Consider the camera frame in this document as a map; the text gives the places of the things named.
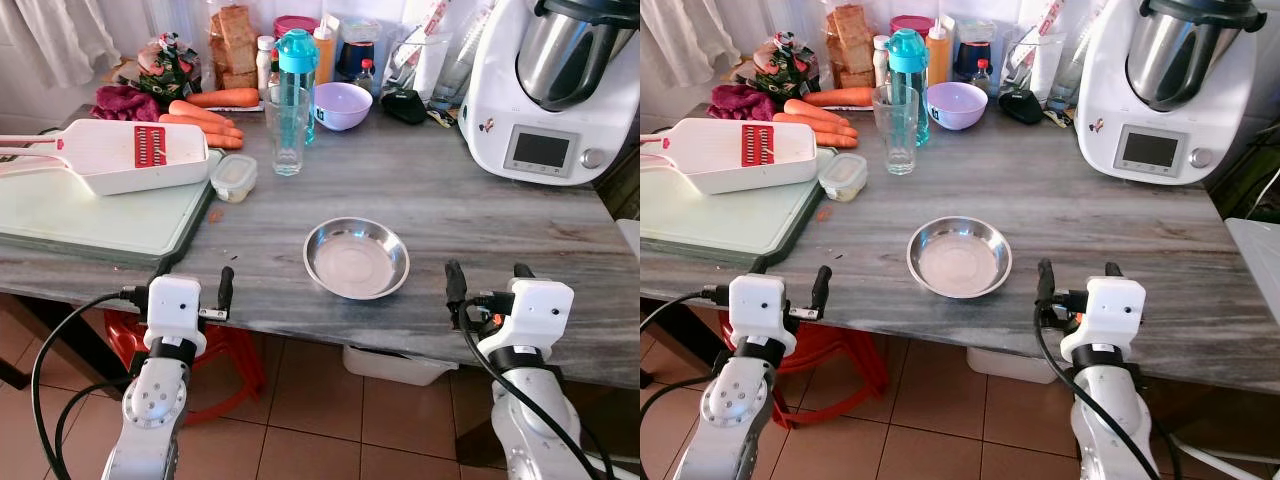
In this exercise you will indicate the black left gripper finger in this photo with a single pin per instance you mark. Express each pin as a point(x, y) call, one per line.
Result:
point(822, 288)
point(226, 290)

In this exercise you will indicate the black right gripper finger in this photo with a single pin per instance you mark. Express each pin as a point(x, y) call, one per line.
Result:
point(524, 271)
point(455, 285)
point(1113, 269)
point(1045, 282)

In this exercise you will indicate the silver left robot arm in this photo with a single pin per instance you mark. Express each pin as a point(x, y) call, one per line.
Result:
point(150, 405)
point(732, 405)

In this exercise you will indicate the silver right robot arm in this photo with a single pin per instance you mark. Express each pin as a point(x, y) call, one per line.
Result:
point(535, 420)
point(1108, 415)

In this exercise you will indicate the red plastic stool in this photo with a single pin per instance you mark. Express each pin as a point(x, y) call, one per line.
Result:
point(840, 365)
point(235, 360)

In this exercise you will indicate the shallow steel bowl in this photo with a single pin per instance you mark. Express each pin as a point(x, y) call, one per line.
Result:
point(958, 257)
point(356, 258)

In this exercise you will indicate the white box under table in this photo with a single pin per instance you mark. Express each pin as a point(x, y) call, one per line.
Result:
point(395, 365)
point(1000, 363)

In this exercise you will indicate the white side cabinet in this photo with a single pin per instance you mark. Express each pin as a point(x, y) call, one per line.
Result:
point(1258, 265)
point(630, 238)

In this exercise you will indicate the small clear lidded container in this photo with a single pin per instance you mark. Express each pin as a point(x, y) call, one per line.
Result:
point(233, 178)
point(843, 177)

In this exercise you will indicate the pale green cutting board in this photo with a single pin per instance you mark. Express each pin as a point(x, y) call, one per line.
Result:
point(80, 225)
point(710, 222)

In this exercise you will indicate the white kitchen cooking machine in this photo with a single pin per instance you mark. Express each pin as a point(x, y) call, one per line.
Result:
point(560, 135)
point(1110, 100)

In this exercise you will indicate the orange carrot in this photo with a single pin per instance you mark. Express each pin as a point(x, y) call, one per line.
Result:
point(812, 110)
point(225, 97)
point(815, 126)
point(840, 140)
point(226, 141)
point(200, 127)
point(840, 96)
point(198, 112)

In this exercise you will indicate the clear drinking glass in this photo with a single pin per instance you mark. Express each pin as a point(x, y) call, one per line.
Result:
point(896, 135)
point(287, 135)

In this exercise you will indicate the white mandoline slicer red blade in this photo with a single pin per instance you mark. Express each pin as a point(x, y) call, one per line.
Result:
point(100, 155)
point(710, 155)

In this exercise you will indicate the black pouch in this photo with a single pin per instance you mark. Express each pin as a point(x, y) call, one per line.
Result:
point(405, 106)
point(1020, 105)

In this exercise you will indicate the lilac plastic bowl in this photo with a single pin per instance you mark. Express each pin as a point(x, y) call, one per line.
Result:
point(956, 106)
point(343, 108)

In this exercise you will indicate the dark purple vegetable heap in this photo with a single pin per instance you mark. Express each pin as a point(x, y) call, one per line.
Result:
point(125, 103)
point(742, 102)

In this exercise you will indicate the small red capped bottle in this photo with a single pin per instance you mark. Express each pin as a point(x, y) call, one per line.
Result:
point(367, 76)
point(982, 75)

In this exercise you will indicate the clear measuring jug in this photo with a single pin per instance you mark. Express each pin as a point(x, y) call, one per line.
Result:
point(1040, 62)
point(425, 65)

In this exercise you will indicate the dark printed snack bag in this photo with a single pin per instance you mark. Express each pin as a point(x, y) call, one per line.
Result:
point(785, 68)
point(168, 68)

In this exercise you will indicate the small white bottle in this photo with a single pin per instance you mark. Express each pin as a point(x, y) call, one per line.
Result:
point(880, 60)
point(264, 62)

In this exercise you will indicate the sliced bread pack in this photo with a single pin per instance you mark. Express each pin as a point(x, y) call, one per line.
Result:
point(850, 45)
point(234, 45)

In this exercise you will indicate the teal water bottle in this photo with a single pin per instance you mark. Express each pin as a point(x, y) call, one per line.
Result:
point(298, 55)
point(907, 55)

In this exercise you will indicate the dark blue jar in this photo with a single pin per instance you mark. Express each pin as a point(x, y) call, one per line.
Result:
point(972, 45)
point(356, 50)

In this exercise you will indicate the orange sauce bottle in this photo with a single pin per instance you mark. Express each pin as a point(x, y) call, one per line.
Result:
point(325, 55)
point(938, 55)

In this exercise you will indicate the red lidded jar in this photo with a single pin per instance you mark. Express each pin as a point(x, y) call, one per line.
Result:
point(912, 21)
point(292, 22)

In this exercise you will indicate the white curtain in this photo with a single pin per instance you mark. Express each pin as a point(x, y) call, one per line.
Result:
point(700, 35)
point(70, 35)

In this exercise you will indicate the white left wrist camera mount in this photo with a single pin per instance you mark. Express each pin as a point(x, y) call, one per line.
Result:
point(758, 308)
point(174, 310)

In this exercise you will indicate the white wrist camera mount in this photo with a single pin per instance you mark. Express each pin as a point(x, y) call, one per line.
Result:
point(535, 318)
point(758, 308)
point(1112, 315)
point(174, 310)

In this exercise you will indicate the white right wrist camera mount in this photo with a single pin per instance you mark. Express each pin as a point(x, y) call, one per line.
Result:
point(1112, 315)
point(535, 318)

